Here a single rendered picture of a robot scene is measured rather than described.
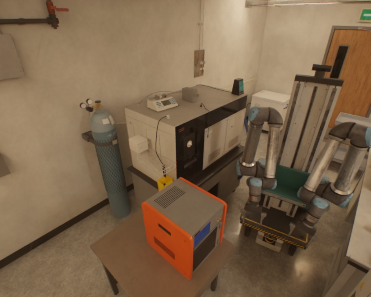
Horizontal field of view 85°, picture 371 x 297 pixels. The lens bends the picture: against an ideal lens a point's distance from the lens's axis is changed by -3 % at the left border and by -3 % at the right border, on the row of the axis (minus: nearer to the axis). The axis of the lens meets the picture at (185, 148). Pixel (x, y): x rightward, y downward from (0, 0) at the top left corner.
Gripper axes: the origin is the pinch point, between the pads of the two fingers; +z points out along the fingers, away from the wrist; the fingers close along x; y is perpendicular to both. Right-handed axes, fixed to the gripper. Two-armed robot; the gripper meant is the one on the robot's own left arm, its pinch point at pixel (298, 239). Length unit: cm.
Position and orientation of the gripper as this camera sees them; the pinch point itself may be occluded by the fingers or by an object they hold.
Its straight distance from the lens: 186.9
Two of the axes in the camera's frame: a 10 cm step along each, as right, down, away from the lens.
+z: -3.4, 9.1, 2.5
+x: 7.6, 4.2, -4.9
